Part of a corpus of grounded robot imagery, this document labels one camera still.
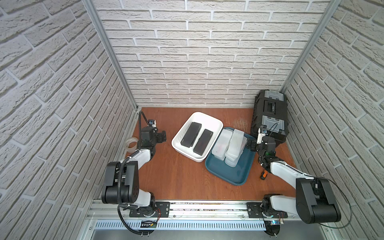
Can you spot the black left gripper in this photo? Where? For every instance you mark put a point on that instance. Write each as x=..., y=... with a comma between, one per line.
x=159, y=136

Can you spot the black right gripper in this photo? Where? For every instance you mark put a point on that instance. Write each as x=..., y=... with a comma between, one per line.
x=254, y=145

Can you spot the clear pencil case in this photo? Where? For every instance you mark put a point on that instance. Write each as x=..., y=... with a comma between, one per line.
x=232, y=162
x=221, y=146
x=236, y=145

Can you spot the teal plastic tray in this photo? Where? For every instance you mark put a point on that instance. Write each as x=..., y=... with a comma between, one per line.
x=236, y=176

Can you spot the black pencil case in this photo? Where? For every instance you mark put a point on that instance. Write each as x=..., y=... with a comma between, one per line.
x=191, y=134
x=203, y=142

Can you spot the white plastic tray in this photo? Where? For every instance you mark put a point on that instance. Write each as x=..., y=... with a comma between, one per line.
x=207, y=123

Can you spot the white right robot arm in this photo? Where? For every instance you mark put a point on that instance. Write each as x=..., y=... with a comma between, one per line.
x=315, y=201

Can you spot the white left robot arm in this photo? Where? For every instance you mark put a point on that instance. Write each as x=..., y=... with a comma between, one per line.
x=121, y=183

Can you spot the clear tape roll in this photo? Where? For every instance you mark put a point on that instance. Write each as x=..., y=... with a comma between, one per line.
x=131, y=144

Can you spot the black plastic toolbox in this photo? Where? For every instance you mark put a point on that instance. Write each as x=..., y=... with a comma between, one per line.
x=271, y=112

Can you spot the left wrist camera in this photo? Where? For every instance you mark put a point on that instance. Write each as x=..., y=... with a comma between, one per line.
x=152, y=123

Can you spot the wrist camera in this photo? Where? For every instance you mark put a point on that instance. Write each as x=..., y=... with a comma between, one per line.
x=152, y=123
x=262, y=132

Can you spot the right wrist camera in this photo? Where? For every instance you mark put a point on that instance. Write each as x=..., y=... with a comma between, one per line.
x=262, y=132

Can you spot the orange handled screwdriver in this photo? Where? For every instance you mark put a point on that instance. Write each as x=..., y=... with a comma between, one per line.
x=264, y=175

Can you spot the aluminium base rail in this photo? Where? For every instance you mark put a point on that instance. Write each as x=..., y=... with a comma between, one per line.
x=210, y=210

